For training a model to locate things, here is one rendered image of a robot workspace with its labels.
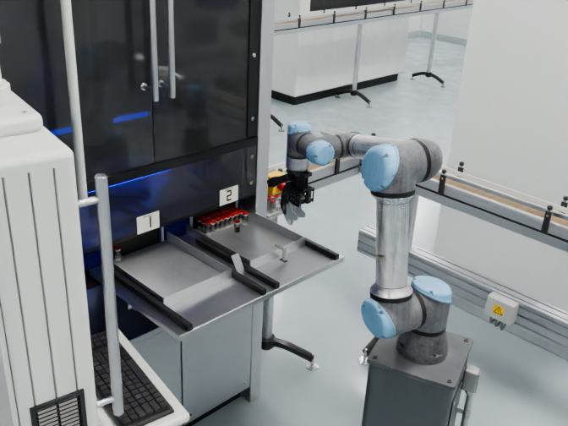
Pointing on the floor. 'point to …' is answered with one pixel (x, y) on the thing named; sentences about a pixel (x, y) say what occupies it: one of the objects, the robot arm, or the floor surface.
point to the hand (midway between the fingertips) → (289, 221)
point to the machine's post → (258, 204)
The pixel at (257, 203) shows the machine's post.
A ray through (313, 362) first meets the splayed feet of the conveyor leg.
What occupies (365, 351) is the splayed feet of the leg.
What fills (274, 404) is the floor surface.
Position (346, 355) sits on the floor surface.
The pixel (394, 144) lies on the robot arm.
